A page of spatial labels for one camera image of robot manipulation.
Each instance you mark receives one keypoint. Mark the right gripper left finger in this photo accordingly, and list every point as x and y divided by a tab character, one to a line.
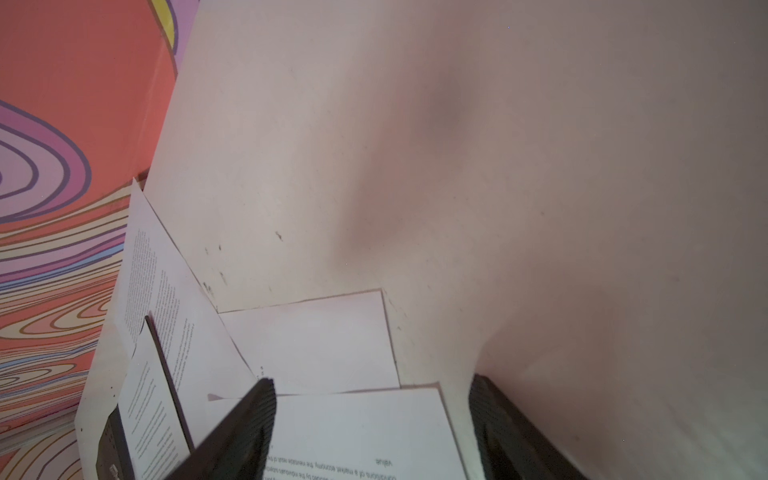
238	447

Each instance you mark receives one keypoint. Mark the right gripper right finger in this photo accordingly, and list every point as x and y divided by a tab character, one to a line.
509	444

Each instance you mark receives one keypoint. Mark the printed paper sheet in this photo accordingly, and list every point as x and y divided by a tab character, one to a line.
385	434
156	442
155	280
329	345

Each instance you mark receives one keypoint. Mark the orange black file folder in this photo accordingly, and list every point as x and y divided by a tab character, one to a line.
112	457

